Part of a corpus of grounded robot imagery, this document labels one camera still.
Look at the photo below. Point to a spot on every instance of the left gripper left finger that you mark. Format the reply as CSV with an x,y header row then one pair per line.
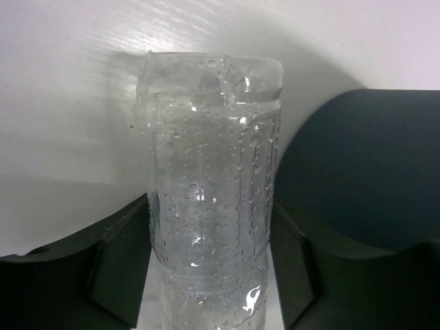
x,y
92,279

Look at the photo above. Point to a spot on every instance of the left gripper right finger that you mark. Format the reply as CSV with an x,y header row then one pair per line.
x,y
328,281

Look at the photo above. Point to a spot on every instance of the clear bottle white cap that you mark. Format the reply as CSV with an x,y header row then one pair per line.
x,y
209,130

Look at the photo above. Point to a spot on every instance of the dark grey plastic bin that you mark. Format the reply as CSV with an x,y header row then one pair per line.
x,y
366,164

